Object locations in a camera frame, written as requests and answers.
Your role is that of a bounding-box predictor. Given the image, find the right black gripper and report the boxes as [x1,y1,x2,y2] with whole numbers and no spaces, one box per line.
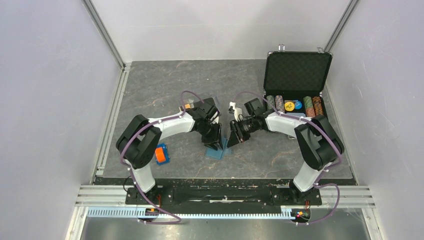
[227,116,258,148]

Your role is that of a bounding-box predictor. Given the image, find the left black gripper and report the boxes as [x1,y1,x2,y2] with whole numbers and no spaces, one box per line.
[197,120,224,152]

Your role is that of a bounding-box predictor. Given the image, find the blue card holder wallet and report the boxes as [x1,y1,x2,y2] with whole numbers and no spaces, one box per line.
[204,137,232,160]

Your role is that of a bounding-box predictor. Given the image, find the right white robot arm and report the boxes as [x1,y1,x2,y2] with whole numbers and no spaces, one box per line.
[226,98,345,204]

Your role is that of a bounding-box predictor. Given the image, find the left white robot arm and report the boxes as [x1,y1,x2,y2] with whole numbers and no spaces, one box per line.
[115,98,224,204]

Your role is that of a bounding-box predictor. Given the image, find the black poker chip case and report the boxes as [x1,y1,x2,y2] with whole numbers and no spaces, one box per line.
[263,50,333,117]

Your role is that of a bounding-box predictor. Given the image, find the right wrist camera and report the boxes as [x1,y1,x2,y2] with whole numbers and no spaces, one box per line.
[228,101,244,122]

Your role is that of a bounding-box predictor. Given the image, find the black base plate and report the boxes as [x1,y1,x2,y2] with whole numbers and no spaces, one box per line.
[125,178,323,214]

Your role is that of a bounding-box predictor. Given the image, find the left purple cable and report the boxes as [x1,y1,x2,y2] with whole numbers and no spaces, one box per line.
[119,90,205,225]

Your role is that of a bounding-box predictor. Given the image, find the purple cable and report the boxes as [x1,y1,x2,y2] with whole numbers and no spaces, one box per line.
[119,90,205,225]
[233,91,343,227]

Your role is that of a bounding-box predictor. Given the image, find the white slotted cable duct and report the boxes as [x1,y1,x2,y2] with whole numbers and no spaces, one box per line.
[86,206,308,220]

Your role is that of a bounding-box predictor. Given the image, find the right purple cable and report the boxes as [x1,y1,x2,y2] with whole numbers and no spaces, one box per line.
[233,91,343,227]

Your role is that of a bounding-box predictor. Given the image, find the right aluminium frame post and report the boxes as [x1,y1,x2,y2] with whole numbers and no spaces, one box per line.
[324,0,360,52]

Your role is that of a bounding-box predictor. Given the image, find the aluminium frame post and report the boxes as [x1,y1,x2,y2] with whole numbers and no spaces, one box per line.
[82,0,126,69]
[324,0,360,52]

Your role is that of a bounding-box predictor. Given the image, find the left aluminium frame post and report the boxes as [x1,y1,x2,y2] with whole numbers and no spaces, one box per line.
[82,0,126,69]

